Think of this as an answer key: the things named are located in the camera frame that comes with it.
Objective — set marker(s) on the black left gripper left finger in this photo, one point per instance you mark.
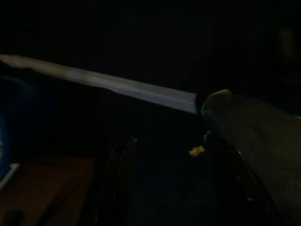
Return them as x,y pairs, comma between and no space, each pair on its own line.
117,179

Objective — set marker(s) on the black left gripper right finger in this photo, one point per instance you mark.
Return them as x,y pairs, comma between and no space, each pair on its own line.
237,188

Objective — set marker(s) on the small yellow trash piece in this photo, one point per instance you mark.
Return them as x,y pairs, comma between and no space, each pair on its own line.
196,151

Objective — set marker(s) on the brown wooden board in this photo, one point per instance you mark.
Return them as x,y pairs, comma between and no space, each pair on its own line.
44,190

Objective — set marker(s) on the white edge strip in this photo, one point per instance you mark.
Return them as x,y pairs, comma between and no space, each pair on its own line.
9,175

